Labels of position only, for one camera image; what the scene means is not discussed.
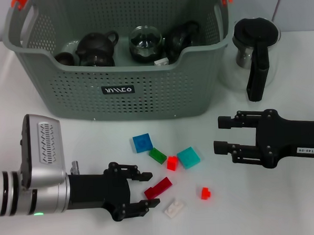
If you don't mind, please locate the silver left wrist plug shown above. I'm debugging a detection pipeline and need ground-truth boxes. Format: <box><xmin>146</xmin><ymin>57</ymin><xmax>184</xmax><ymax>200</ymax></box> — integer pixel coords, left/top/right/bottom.
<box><xmin>70</xmin><ymin>160</ymin><xmax>80</xmax><ymax>176</ymax></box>

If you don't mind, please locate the grey perforated storage bin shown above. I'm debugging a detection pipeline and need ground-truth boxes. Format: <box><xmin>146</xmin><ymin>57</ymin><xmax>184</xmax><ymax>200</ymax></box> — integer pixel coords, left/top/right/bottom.
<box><xmin>0</xmin><ymin>0</ymin><xmax>239</xmax><ymax>128</ymax></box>

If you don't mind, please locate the red wedge building block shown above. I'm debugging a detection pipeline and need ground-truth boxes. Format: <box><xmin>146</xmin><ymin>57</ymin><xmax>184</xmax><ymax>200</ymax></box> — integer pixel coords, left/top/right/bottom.
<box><xmin>166</xmin><ymin>155</ymin><xmax>179</xmax><ymax>172</ymax></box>

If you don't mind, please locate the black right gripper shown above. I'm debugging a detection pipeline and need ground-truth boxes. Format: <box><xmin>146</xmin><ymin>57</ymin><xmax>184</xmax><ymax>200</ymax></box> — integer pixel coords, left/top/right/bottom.
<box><xmin>211</xmin><ymin>106</ymin><xmax>314</xmax><ymax>172</ymax></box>

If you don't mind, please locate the small red building block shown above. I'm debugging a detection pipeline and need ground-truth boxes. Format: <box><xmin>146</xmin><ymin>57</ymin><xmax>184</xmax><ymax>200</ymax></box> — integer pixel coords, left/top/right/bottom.
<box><xmin>200</xmin><ymin>187</ymin><xmax>212</xmax><ymax>200</ymax></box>

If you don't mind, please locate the white building block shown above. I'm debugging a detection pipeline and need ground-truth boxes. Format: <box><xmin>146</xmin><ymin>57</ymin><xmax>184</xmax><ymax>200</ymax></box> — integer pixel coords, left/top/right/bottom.
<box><xmin>154</xmin><ymin>57</ymin><xmax>169</xmax><ymax>67</ymax></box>
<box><xmin>163</xmin><ymin>198</ymin><xmax>188</xmax><ymax>219</ymax></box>

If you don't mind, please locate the dark red long block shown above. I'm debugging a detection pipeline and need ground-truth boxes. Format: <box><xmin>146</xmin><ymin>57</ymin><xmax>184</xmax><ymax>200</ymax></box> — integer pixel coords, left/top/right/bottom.
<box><xmin>143</xmin><ymin>176</ymin><xmax>174</xmax><ymax>200</ymax></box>

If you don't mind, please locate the blue square building block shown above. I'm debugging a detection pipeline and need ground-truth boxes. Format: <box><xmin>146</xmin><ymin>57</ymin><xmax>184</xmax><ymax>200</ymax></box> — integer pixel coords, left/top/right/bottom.
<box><xmin>131</xmin><ymin>132</ymin><xmax>154</xmax><ymax>154</ymax></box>

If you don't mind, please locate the teal building block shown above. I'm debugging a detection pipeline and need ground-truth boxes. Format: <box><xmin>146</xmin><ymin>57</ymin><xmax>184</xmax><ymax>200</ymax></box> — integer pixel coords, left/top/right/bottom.
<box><xmin>176</xmin><ymin>146</ymin><xmax>202</xmax><ymax>171</ymax></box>

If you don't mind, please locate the glass pitcher black handle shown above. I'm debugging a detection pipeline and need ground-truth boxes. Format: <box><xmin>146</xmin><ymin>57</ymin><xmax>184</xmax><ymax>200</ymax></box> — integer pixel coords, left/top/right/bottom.
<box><xmin>215</xmin><ymin>15</ymin><xmax>285</xmax><ymax>104</ymax></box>

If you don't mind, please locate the green building block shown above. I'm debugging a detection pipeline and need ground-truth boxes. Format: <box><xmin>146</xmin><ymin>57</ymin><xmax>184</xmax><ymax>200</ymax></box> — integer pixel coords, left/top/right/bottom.
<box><xmin>147</xmin><ymin>146</ymin><xmax>168</xmax><ymax>166</ymax></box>

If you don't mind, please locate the black clay teapot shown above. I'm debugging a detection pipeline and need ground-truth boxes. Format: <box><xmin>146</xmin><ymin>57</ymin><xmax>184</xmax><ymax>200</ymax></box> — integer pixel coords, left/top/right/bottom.
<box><xmin>75</xmin><ymin>30</ymin><xmax>120</xmax><ymax>59</ymax></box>

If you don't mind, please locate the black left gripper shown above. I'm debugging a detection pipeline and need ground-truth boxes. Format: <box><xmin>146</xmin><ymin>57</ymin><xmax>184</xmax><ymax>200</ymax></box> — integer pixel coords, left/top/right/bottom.
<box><xmin>67</xmin><ymin>159</ymin><xmax>163</xmax><ymax>224</ymax></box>

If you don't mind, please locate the small black clay cup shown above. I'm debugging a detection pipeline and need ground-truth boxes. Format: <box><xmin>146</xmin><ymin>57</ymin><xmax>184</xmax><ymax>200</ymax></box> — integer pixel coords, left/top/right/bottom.
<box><xmin>54</xmin><ymin>52</ymin><xmax>76</xmax><ymax>67</ymax></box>

